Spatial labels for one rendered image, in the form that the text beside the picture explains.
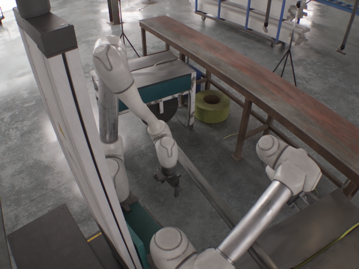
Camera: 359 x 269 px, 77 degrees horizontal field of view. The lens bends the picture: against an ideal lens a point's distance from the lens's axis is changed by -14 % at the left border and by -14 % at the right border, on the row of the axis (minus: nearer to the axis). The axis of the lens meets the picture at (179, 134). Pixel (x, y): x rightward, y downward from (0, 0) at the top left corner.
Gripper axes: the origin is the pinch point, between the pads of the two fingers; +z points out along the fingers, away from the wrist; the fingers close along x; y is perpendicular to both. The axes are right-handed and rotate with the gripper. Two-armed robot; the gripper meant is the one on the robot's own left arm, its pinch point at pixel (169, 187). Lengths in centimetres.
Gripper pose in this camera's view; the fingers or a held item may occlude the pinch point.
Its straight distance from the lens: 155.9
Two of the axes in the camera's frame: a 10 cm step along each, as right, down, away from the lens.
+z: 0.0, 7.4, 6.7
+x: -6.4, -5.1, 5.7
